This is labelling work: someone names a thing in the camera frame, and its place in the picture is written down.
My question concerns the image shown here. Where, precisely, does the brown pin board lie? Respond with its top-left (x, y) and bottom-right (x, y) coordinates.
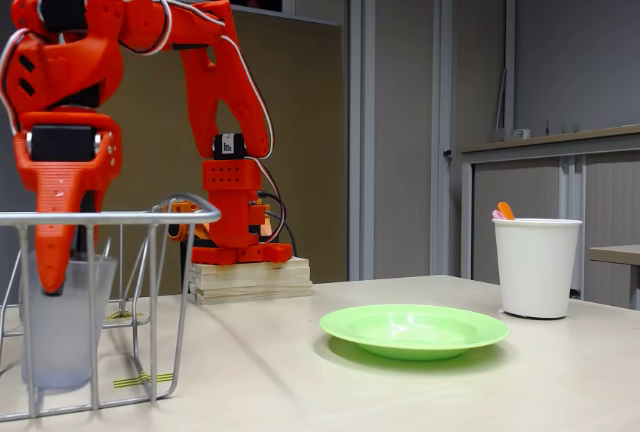
top-left (58, 0), bottom-right (347, 298)

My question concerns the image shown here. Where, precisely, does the white paper cup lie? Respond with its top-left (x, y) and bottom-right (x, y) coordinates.
top-left (492, 218), bottom-right (584, 320)

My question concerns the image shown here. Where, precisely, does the short yellow black tape marker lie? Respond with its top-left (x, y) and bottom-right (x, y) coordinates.
top-left (102, 309), bottom-right (146, 322)

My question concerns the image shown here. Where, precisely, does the metal wire dish rack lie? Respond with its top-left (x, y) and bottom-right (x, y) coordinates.
top-left (0, 193), bottom-right (223, 423)

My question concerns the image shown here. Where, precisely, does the grey sliding door cabinet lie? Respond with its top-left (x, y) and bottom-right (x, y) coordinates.
top-left (457, 124), bottom-right (640, 311)

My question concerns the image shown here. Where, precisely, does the leaning grey sheet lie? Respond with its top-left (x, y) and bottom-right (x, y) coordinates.
top-left (494, 68), bottom-right (508, 141)

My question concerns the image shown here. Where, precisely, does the wooden base block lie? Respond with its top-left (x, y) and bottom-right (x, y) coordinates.
top-left (189, 257), bottom-right (314, 306)

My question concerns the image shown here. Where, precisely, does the beige side table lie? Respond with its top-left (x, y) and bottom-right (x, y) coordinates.
top-left (588, 244), bottom-right (640, 311)

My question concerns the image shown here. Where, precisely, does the long yellow black tape marker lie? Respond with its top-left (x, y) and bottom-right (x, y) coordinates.
top-left (113, 371), bottom-right (175, 389)

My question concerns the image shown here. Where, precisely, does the translucent grey plastic cup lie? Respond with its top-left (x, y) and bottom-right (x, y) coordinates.
top-left (19, 251), bottom-right (120, 393)

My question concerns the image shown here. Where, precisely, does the green plastic plate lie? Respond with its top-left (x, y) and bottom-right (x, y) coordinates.
top-left (318, 303), bottom-right (511, 362)

